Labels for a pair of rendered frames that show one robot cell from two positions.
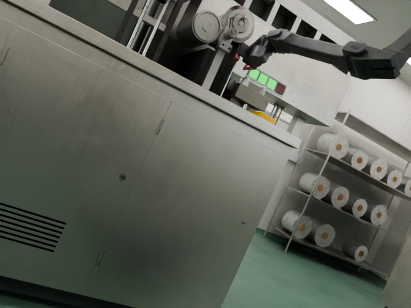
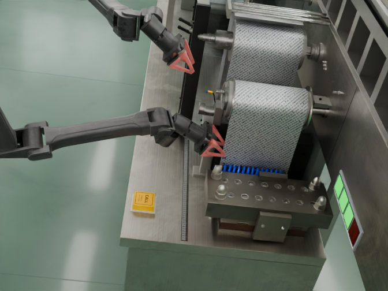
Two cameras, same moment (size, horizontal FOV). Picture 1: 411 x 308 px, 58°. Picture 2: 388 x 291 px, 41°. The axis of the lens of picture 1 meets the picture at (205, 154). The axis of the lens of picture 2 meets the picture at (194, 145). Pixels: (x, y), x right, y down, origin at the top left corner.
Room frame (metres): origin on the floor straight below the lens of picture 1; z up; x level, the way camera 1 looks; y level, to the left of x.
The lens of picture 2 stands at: (1.89, -1.33, 2.12)
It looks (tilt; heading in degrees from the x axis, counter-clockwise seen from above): 37 degrees down; 107
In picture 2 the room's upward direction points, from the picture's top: 10 degrees clockwise
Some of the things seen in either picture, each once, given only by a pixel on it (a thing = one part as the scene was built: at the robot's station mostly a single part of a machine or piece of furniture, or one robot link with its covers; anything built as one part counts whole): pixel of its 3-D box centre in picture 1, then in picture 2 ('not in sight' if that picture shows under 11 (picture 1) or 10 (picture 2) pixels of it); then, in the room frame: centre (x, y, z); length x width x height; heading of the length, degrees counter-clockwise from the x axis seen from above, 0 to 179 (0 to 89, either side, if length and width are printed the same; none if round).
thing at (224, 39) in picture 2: not in sight; (223, 39); (1.44, 0.32, 1.33); 0.06 x 0.06 x 0.06; 23
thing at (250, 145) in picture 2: (225, 62); (259, 147); (1.69, 0.09, 1.12); 0.23 x 0.01 x 0.18; 23
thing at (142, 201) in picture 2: (263, 118); (144, 201); (1.40, -0.14, 0.91); 0.07 x 0.07 x 0.02; 23
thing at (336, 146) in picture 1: (355, 200); not in sight; (4.95, -2.07, 0.92); 1.83 x 0.53 x 1.85; 113
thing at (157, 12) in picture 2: not in sight; (142, 21); (1.26, 0.02, 1.45); 0.12 x 0.12 x 0.09; 23
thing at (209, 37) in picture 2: not in sight; (206, 37); (1.38, 0.29, 1.33); 0.06 x 0.03 x 0.03; 23
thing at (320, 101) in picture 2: not in sight; (321, 101); (1.83, 0.21, 1.28); 0.06 x 0.05 x 0.02; 23
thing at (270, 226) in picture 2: not in sight; (271, 227); (1.82, -0.09, 0.96); 0.10 x 0.03 x 0.11; 23
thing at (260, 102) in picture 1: (233, 96); (266, 198); (1.77, -0.01, 1.00); 0.40 x 0.16 x 0.06; 23
